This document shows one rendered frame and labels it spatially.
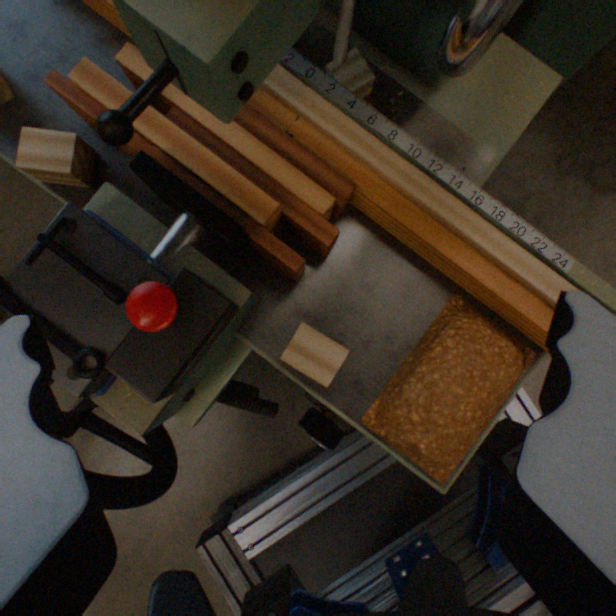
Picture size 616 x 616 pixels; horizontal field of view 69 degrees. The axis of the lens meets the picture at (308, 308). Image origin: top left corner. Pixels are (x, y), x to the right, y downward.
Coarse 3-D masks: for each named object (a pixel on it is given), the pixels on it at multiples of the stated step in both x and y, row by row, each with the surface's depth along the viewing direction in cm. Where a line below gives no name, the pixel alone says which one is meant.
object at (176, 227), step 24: (144, 168) 30; (168, 192) 30; (192, 192) 30; (192, 216) 31; (216, 216) 30; (168, 240) 33; (192, 240) 33; (216, 240) 36; (240, 240) 30; (168, 264) 33
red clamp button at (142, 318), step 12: (144, 288) 27; (156, 288) 27; (168, 288) 27; (132, 300) 26; (144, 300) 26; (156, 300) 26; (168, 300) 27; (132, 312) 26; (144, 312) 26; (156, 312) 26; (168, 312) 27; (144, 324) 26; (156, 324) 26; (168, 324) 27
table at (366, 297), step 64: (0, 0) 40; (64, 0) 40; (0, 64) 40; (64, 64) 40; (0, 128) 39; (64, 128) 40; (64, 192) 39; (128, 192) 39; (256, 256) 39; (320, 256) 39; (384, 256) 40; (256, 320) 39; (320, 320) 39; (384, 320) 39; (320, 384) 39; (384, 384) 39; (384, 448) 39
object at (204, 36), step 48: (144, 0) 23; (192, 0) 23; (240, 0) 23; (288, 0) 25; (144, 48) 27; (192, 48) 23; (240, 48) 24; (288, 48) 30; (192, 96) 29; (240, 96) 28
